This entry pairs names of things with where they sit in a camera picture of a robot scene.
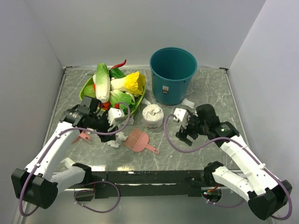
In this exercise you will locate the yellow white cabbage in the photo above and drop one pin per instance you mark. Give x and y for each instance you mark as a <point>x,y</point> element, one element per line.
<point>132,83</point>

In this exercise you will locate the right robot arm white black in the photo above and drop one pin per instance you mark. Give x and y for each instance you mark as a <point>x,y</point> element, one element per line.
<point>260,188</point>

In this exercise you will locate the paper scrap near bucket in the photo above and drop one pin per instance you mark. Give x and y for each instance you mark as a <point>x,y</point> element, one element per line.
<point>188,103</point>

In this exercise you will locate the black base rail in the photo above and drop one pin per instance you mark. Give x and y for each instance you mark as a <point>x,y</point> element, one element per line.
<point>149,183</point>

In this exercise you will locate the round green cabbage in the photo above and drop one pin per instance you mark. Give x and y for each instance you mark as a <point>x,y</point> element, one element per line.
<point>89,91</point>

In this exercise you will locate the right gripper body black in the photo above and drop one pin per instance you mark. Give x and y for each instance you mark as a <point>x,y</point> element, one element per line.
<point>192,127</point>

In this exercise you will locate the pink hand brush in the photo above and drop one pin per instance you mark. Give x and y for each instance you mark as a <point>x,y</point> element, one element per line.
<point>137,141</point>

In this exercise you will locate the green vegetable basket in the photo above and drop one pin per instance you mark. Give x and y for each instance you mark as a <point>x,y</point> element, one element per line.
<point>137,102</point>

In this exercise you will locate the red chili pepper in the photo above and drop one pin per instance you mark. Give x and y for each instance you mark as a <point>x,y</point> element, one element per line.
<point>119,65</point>

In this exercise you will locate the paper scrap front left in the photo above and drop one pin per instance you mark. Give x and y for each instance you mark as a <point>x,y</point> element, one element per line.
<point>67,162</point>

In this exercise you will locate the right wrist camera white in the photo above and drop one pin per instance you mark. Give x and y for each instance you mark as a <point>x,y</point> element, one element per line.
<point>181,116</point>

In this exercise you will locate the white tissue roll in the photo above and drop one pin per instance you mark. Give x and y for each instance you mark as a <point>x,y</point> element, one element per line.
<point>153,116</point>

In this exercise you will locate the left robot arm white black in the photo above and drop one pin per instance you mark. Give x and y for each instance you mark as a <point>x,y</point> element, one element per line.
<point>36,183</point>

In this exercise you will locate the green leafy bok choy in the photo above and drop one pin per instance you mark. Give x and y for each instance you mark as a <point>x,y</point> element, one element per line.
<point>117,96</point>

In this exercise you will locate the pink dustpan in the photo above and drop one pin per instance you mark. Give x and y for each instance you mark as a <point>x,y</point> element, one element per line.
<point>83,135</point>

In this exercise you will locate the dark green pepper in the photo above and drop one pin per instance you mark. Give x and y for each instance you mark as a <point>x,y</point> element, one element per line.
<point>116,73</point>

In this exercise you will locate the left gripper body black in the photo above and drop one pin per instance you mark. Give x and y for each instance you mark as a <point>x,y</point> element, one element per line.
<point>104,127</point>

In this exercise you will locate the green white napa cabbage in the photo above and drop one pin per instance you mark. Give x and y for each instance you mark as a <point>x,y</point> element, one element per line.
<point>102,83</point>

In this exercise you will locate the paper scrap centre lower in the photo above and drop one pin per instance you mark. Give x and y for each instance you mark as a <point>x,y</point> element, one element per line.
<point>113,143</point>

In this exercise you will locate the paper scrap centre upper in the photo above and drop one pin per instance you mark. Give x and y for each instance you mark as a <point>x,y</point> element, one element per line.
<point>120,136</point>

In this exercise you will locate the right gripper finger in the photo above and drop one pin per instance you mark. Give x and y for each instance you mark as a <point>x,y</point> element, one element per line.
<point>187,141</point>
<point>180,136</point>

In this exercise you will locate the teal plastic bucket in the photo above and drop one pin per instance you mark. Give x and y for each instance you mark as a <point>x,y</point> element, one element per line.
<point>171,72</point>

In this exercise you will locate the red tomato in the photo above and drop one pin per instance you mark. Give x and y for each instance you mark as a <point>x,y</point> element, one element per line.
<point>105,106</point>

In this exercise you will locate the paper scrap behind roll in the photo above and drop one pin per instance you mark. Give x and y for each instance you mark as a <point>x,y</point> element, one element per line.
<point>145,101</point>

